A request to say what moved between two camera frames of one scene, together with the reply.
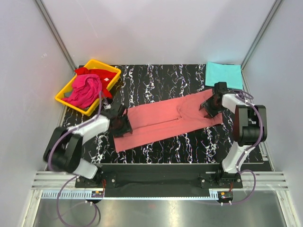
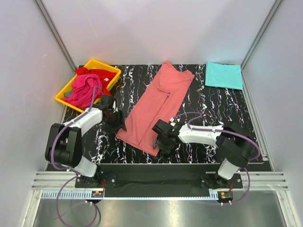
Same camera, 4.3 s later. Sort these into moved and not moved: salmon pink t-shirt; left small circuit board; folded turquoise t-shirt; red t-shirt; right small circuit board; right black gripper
Moved: right black gripper; salmon pink t-shirt
Not moved: right small circuit board; red t-shirt; folded turquoise t-shirt; left small circuit board
